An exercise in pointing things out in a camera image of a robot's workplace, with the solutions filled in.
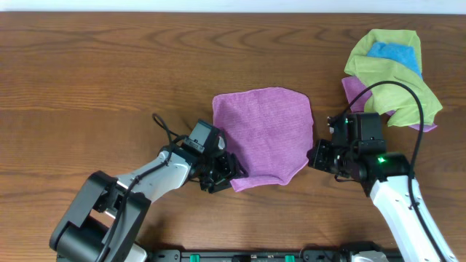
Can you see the blue microfibre cloth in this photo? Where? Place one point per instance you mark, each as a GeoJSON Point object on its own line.
{"type": "Point", "coordinates": [402, 54]}

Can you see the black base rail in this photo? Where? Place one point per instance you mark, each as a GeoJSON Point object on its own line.
{"type": "Point", "coordinates": [271, 256]}

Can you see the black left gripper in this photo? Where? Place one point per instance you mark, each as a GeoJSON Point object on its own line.
{"type": "Point", "coordinates": [231, 170]}

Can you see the purple microfibre cloth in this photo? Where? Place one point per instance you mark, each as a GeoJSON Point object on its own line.
{"type": "Point", "coordinates": [270, 130]}

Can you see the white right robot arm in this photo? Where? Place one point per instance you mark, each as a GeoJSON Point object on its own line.
{"type": "Point", "coordinates": [386, 180]}

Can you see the green microfibre cloth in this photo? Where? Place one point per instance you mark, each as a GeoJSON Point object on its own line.
{"type": "Point", "coordinates": [393, 86]}

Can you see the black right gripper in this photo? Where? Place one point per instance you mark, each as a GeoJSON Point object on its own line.
{"type": "Point", "coordinates": [316, 155]}

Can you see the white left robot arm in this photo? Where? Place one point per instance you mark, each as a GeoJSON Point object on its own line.
{"type": "Point", "coordinates": [105, 216]}

